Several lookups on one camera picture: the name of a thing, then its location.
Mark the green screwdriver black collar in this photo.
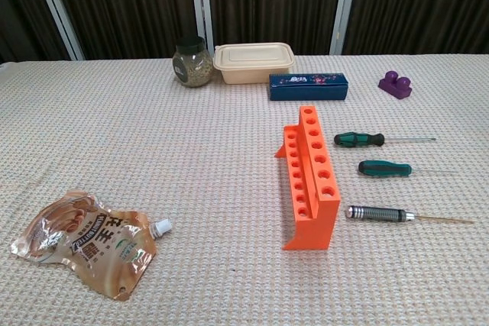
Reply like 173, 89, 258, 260
333, 131, 437, 147

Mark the green screwdriver black butt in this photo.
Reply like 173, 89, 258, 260
358, 160, 455, 179

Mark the orange tool rack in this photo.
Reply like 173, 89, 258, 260
274, 105, 342, 252

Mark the silver metal precision screwdriver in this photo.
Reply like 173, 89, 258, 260
345, 205, 476, 224

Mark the beige woven tablecloth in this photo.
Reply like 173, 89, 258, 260
0, 53, 489, 326

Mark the beige lidded food container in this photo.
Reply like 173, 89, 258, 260
212, 42, 296, 85

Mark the blue printed box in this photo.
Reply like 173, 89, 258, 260
268, 73, 349, 102

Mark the glass jar black lid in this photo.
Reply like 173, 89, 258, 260
171, 35, 214, 89

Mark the dark pleated partition panel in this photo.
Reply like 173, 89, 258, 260
45, 0, 202, 62
206, 0, 347, 56
0, 0, 72, 63
342, 0, 489, 56

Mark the purple toy block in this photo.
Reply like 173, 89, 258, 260
377, 69, 413, 102

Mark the peanut butter spout pouch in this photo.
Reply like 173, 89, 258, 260
10, 188, 173, 302

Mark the white partition frame post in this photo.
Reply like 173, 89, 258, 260
28, 0, 86, 61
189, 0, 215, 49
329, 0, 362, 56

